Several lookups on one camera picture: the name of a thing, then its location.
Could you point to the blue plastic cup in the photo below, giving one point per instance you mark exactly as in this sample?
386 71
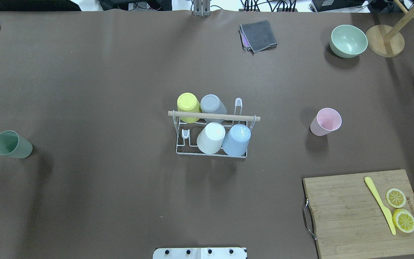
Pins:
236 141

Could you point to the green plastic cup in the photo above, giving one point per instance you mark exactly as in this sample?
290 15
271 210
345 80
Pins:
14 145

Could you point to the white wire cup holder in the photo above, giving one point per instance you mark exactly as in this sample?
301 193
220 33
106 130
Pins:
187 133

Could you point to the bamboo cutting board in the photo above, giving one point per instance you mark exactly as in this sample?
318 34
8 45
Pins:
348 223

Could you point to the pink plastic cup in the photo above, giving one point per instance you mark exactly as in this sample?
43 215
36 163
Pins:
326 121

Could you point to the light green bowl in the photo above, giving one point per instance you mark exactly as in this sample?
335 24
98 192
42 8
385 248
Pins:
348 41

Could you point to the grey plastic cup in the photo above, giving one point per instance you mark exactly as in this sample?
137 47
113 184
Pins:
213 105

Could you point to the yellow plastic cup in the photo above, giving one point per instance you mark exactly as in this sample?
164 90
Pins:
187 102

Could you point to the yellow plastic knife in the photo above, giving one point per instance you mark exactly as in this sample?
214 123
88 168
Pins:
386 211

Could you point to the wooden mug tree stand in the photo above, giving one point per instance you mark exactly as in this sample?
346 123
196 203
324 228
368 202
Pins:
387 41

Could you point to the grey folded cloth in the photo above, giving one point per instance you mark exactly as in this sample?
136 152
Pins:
257 36

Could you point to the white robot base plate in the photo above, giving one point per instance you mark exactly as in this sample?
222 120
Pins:
201 253

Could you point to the white plastic cup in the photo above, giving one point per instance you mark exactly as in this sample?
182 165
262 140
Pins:
211 138

